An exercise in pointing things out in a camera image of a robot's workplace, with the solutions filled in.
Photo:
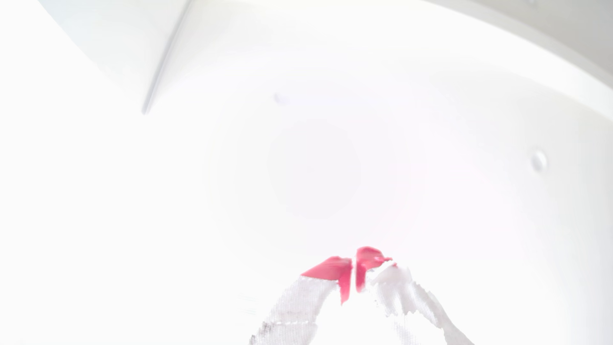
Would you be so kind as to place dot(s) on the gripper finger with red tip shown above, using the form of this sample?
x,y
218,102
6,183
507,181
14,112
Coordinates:
x,y
397,287
306,297

